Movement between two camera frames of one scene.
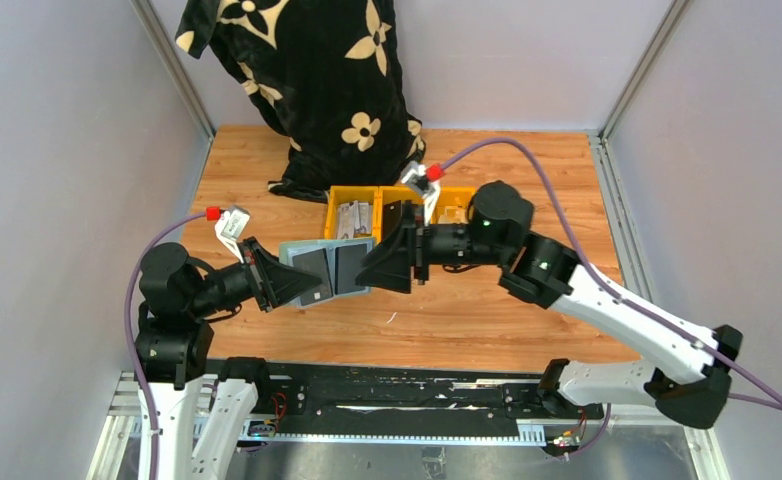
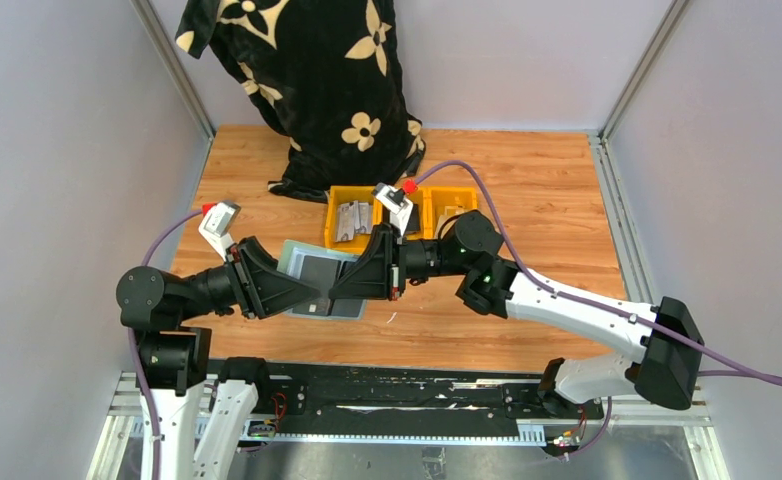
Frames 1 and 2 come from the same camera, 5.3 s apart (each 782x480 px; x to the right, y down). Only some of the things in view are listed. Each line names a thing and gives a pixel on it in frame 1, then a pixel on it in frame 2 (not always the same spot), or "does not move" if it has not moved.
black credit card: x=348 y=262 to x=347 y=307
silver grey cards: x=354 y=218 does not move
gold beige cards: x=454 y=215 does not move
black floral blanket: x=327 y=74 does not move
